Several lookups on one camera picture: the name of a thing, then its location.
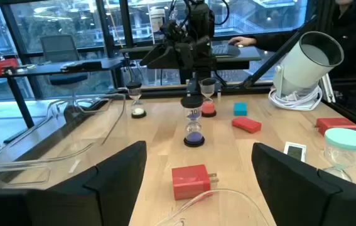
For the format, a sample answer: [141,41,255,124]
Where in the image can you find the person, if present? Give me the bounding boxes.
[252,0,356,79]

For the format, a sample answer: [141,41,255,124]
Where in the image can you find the small red bottle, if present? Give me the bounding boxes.
[171,164,220,201]

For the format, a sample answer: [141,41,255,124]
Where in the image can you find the small white digital thermometer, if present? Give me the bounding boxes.
[283,141,308,163]

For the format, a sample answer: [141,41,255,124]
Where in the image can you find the large clear plastic tray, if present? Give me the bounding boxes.
[152,187,271,226]

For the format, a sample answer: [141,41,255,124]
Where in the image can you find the red plug charger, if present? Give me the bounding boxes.
[315,117,356,137]

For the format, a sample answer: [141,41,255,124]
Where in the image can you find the white container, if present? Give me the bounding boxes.
[148,8,166,35]

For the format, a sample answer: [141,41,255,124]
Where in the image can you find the flat black case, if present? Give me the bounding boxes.
[60,60,103,73]

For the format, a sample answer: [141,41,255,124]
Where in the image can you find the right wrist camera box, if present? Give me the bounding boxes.
[160,19,186,43]

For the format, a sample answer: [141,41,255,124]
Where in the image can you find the teal rectangular block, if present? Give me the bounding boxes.
[233,102,248,117]

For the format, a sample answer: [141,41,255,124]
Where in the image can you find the black raised desk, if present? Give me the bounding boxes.
[119,43,262,72]

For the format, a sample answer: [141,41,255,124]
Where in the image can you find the black spice bottle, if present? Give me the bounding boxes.
[180,95,206,148]

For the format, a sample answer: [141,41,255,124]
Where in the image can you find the red rectangular block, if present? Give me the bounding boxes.
[231,116,262,134]

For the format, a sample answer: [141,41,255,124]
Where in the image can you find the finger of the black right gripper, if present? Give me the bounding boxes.
[197,35,213,61]
[139,42,183,70]

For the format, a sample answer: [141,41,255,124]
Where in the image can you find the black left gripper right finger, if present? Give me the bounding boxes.
[251,142,356,226]

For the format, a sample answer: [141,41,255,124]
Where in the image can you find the clear plastic hourglass tray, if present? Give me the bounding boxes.
[46,92,127,147]

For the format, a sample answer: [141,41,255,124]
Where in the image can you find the person's hand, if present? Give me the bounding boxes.
[227,36,257,48]

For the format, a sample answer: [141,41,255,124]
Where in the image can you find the grey office chair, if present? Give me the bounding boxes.
[39,33,89,87]

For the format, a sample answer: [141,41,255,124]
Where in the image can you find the black keyboard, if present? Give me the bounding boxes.
[210,42,241,58]

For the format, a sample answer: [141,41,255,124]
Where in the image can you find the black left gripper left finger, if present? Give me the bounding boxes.
[0,140,148,226]

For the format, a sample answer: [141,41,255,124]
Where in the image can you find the black diagonal pole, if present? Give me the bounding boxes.
[243,15,318,89]

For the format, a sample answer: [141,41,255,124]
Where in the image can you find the long black desk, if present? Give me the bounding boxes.
[0,58,125,129]

